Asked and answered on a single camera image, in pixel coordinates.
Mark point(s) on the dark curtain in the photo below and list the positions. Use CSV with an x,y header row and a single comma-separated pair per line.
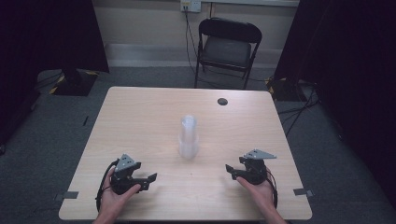
x,y
46,46
351,77

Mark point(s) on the black floor tape strip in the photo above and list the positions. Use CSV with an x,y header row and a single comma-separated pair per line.
x,y
85,121

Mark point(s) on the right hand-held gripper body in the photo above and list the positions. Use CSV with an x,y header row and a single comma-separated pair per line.
x,y
255,172

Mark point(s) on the white wall socket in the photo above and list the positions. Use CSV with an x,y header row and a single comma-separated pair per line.
x,y
190,5

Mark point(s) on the person's right hand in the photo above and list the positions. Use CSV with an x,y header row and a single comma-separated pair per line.
x,y
261,196

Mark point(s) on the stack of clear cups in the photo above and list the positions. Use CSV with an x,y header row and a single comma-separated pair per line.
x,y
188,137

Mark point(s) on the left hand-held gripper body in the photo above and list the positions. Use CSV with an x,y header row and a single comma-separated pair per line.
x,y
123,179

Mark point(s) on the black stand base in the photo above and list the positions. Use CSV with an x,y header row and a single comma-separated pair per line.
x,y
74,82
285,90

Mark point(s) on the black folding chair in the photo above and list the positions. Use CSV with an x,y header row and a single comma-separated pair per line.
x,y
227,51

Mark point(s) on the grey tape piece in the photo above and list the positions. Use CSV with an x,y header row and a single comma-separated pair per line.
x,y
302,192
69,195

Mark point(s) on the person's left hand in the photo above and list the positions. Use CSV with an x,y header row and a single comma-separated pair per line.
x,y
113,202

